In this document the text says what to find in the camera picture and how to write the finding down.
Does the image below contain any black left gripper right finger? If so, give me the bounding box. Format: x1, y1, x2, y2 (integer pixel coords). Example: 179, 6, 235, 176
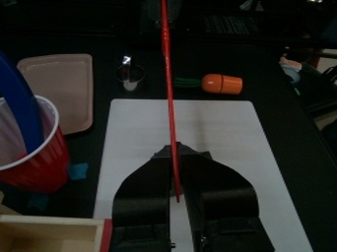
177, 142, 277, 252

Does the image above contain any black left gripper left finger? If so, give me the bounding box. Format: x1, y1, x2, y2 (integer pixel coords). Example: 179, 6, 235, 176
110, 144, 174, 252

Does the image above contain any red toy knife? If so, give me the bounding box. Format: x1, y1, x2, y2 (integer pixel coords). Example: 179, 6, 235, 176
159, 0, 183, 204

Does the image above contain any white cutting board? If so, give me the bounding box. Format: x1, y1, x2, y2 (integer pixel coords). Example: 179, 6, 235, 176
92, 98, 316, 252

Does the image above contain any black and white toy sushi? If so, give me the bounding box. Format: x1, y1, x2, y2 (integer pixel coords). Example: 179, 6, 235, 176
115, 55, 146, 93

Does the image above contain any beige rectangular plate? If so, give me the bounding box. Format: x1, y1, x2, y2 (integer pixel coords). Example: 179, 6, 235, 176
16, 53, 95, 136

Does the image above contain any blue tape piece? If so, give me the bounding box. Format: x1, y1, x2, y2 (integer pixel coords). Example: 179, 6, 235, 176
27, 192, 49, 212
67, 162, 91, 181

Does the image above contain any red plastic cup white rim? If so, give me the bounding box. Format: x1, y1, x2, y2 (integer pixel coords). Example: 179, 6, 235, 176
0, 94, 72, 195

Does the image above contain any light wooden box red edge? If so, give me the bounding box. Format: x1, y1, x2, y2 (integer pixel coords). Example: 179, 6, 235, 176
0, 214, 114, 252

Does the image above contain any orange toy carrot green top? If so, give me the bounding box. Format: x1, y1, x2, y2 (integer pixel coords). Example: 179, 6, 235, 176
173, 73, 245, 95

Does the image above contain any blue curved plastic piece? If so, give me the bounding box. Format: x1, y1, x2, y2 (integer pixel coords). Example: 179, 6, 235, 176
0, 50, 45, 156

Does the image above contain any pale blue and pink object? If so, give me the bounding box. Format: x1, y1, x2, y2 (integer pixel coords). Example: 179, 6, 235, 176
278, 55, 305, 85

